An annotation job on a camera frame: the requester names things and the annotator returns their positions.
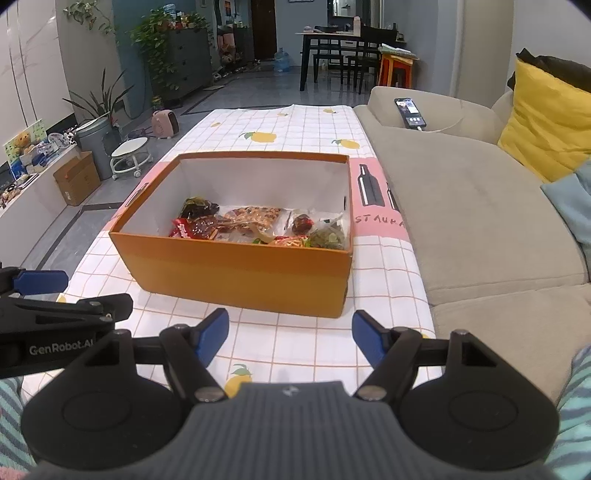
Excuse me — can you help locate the spiky potted plant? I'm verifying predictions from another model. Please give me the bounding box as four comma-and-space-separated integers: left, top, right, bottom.
62, 69, 134, 124

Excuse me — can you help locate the white round stool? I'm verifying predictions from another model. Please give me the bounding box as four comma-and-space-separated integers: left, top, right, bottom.
110, 137, 153, 180

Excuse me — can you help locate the light blue cushion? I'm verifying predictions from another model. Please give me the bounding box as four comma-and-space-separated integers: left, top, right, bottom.
540, 161, 591, 278

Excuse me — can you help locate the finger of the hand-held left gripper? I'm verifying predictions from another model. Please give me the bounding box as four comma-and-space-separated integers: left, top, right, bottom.
0, 263, 69, 296
0, 294, 134, 330

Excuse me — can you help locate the dark brown snack packet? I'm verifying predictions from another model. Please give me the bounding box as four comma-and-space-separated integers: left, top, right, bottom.
187, 216, 222, 240

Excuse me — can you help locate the beige sofa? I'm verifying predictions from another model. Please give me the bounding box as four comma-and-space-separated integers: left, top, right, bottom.
353, 85, 591, 407

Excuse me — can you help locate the black dining chair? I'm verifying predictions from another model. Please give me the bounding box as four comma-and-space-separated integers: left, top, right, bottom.
313, 44, 352, 85
346, 27, 399, 95

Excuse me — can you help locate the white charging cable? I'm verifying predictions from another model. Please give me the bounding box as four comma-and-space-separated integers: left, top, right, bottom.
418, 117, 462, 136

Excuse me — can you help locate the dark green snack packet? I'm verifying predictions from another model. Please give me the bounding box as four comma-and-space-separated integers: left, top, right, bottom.
179, 196, 220, 220

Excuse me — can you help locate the grey metal bin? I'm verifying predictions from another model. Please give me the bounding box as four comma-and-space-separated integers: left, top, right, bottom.
74, 117, 122, 181

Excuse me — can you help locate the brown cardboard carton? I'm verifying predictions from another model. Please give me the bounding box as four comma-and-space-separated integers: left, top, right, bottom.
53, 151, 102, 207

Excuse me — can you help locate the green vegetable snack packet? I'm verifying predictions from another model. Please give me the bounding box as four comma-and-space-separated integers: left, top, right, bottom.
307, 217, 347, 250

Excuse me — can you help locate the smartphone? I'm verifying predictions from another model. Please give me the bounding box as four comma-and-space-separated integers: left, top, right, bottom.
394, 97, 428, 131

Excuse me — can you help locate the person's right leg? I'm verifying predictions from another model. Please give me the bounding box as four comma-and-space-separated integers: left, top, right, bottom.
545, 344, 591, 480

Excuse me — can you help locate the clear nut brittle packet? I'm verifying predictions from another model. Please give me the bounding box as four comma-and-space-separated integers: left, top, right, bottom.
222, 205, 283, 232

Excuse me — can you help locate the trailing green plant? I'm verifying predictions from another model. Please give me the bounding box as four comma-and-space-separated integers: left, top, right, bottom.
130, 7, 185, 93

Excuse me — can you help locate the dark brown door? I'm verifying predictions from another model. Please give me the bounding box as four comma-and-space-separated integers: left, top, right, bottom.
252, 0, 278, 62

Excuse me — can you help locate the black dining table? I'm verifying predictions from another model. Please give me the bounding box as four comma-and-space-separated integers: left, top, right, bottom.
295, 25, 402, 93

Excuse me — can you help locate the stack of papers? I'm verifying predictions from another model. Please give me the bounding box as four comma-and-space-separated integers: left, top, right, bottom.
379, 44, 419, 59

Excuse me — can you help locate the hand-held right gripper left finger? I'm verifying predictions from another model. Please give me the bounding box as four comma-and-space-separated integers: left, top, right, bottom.
83, 308, 230, 403

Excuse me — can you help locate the orange stool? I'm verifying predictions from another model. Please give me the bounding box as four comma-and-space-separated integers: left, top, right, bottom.
379, 53, 416, 88

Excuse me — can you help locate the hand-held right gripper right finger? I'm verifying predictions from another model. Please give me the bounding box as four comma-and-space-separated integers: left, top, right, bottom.
352, 310, 502, 401

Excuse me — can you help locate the hanging leafy plant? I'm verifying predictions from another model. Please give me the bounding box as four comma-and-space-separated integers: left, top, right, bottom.
62, 0, 116, 36

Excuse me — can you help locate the yellow cushion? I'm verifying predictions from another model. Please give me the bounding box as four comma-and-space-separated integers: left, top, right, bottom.
498, 58, 591, 183

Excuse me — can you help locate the pink white printed tablecloth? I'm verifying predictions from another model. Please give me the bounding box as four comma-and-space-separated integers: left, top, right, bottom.
21, 105, 437, 402

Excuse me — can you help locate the person's leg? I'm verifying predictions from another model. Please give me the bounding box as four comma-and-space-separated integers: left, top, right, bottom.
545, 344, 591, 480
0, 364, 52, 472

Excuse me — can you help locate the dark red fruit packet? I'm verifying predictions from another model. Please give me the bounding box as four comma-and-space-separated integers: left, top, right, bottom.
287, 210, 317, 236

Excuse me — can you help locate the dark grey cabinet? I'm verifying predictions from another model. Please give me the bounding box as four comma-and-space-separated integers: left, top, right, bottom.
164, 25, 215, 100

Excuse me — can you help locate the toy bear picture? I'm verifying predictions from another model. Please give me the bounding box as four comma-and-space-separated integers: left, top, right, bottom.
4, 119, 47, 182

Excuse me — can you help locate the white low cabinet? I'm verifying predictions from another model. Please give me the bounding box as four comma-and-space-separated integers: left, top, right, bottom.
0, 143, 80, 261

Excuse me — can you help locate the pink heater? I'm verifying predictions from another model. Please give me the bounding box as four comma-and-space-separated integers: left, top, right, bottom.
151, 108, 182, 139

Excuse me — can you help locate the orange cardboard box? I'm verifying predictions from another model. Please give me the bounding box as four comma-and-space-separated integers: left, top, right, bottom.
109, 151, 355, 319

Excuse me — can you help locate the person's left leg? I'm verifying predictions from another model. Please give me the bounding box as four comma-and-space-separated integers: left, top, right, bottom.
0, 364, 52, 472

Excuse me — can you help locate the dark cloth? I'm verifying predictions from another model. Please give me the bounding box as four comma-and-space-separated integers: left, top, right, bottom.
507, 47, 591, 90

